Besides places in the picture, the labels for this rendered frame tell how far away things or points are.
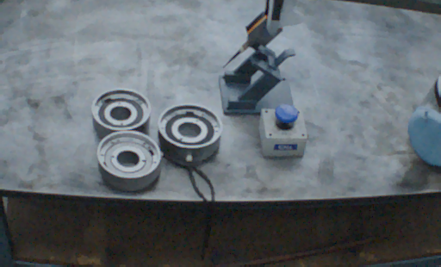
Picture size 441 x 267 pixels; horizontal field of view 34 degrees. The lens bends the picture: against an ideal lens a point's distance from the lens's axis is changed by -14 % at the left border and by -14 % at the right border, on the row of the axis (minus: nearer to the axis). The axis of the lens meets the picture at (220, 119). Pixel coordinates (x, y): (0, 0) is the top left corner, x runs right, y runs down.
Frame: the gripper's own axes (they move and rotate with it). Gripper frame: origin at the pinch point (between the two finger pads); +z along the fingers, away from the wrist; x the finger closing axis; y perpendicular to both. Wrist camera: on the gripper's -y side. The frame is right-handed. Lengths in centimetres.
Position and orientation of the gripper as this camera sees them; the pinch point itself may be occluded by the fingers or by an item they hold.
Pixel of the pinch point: (267, 24)
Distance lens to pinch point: 138.1
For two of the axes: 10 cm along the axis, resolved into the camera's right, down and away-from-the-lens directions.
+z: -1.0, 7.3, 6.7
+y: 9.9, 0.1, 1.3
